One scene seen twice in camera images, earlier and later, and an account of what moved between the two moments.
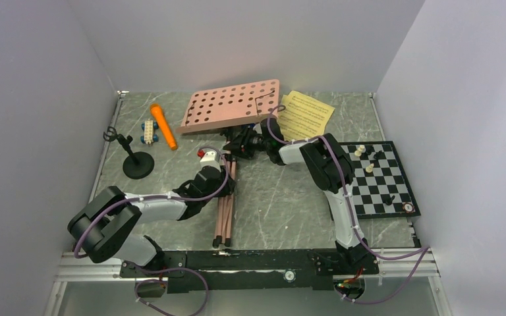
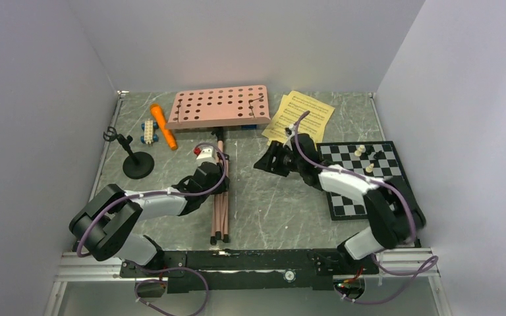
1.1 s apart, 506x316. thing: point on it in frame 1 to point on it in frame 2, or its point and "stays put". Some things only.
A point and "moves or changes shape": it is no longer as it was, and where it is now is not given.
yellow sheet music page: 302,118 stays put
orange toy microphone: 157,112 stays put
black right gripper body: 259,140 to 297,166
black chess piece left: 369,149 stays put
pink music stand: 259,100 moves or changes shape
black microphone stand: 136,166 stays put
